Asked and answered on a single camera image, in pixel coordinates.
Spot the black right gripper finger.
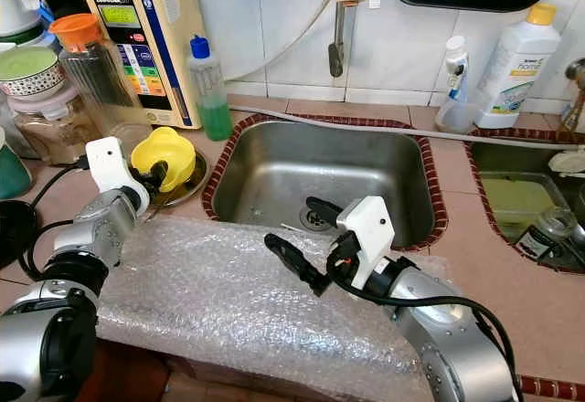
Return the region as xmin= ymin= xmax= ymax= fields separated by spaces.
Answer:
xmin=263 ymin=233 xmax=330 ymax=298
xmin=306 ymin=196 xmax=344 ymax=234

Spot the yellow plastic cup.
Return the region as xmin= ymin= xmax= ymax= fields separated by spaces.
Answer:
xmin=130 ymin=126 xmax=197 ymax=193

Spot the round steel dish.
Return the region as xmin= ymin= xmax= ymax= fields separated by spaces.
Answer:
xmin=151 ymin=151 xmax=209 ymax=209

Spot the chrome kitchen faucet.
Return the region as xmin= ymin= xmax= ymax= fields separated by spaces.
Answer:
xmin=562 ymin=55 xmax=585 ymax=133

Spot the small steel sink basin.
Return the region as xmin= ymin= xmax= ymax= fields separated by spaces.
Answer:
xmin=210 ymin=119 xmax=440 ymax=248

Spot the green liquid bottle blue cap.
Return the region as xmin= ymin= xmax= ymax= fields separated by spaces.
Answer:
xmin=190 ymin=35 xmax=234 ymax=143

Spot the clear bubble wrap sheet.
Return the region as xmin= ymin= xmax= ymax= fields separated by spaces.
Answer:
xmin=96 ymin=217 xmax=453 ymax=402

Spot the jar of brown powder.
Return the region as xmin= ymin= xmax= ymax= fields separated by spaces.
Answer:
xmin=9 ymin=82 xmax=97 ymax=165

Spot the glass jar orange lid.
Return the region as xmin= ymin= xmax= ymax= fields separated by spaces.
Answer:
xmin=48 ymin=14 xmax=138 ymax=147

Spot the beige water ionizer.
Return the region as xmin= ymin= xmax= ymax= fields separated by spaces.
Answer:
xmin=80 ymin=0 xmax=209 ymax=131

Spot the teal plastic cup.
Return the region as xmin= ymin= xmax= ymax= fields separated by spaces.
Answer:
xmin=0 ymin=142 xmax=31 ymax=200

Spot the black round lid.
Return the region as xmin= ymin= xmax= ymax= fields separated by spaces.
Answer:
xmin=0 ymin=199 xmax=40 ymax=270

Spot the patterned bowl green lid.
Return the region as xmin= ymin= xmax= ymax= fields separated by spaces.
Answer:
xmin=0 ymin=46 xmax=65 ymax=100

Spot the grey tap spout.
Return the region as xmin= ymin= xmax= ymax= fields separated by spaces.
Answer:
xmin=329 ymin=0 xmax=348 ymax=79

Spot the small white spray bottle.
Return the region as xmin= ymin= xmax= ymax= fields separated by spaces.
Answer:
xmin=436 ymin=35 xmax=481 ymax=133

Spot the large steel sink basin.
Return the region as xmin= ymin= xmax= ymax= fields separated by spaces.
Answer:
xmin=466 ymin=132 xmax=585 ymax=270

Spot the white kettle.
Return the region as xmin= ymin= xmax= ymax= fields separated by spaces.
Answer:
xmin=0 ymin=0 xmax=51 ymax=42

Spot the white detergent bottle orange cap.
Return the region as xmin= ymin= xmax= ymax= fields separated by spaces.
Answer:
xmin=475 ymin=3 xmax=561 ymax=131

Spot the round steel ladle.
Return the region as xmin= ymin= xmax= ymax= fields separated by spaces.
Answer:
xmin=548 ymin=149 xmax=585 ymax=176

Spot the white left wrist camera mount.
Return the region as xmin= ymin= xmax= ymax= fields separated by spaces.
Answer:
xmin=90 ymin=135 xmax=147 ymax=209

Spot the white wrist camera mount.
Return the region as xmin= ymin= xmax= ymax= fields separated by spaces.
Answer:
xmin=90 ymin=135 xmax=147 ymax=209
xmin=336 ymin=196 xmax=396 ymax=293

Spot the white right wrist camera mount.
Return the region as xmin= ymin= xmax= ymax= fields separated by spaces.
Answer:
xmin=336 ymin=196 xmax=396 ymax=293

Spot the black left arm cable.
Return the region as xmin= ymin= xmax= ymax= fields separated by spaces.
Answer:
xmin=26 ymin=151 xmax=97 ymax=284

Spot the white hose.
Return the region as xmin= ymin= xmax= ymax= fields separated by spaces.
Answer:
xmin=224 ymin=0 xmax=335 ymax=83

